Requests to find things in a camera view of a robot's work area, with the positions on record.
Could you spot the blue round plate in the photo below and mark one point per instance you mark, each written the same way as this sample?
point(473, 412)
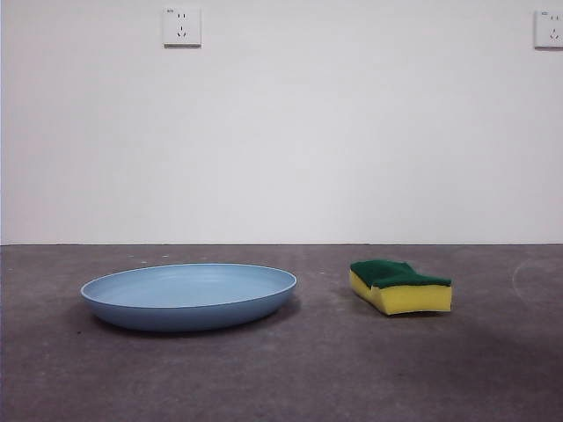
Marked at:
point(189, 303)

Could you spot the yellow sponge with green scourer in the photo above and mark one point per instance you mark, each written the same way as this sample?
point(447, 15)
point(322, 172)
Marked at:
point(413, 299)

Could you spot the white wall socket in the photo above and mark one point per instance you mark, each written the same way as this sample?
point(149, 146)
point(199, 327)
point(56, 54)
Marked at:
point(182, 26)
point(550, 30)

